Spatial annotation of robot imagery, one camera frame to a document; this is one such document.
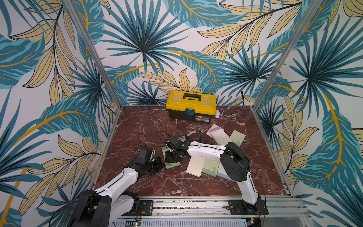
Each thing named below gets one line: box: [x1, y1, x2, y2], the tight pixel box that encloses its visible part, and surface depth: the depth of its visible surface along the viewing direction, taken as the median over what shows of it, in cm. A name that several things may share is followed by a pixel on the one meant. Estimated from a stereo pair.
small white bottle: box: [215, 109, 221, 119], surface depth 114 cm
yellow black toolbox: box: [165, 89, 217, 124], surface depth 102 cm
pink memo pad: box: [210, 128, 233, 146], surface depth 103 cm
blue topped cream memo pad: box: [176, 135, 187, 143], surface depth 102 cm
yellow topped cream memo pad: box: [185, 157, 206, 178], surface depth 88 cm
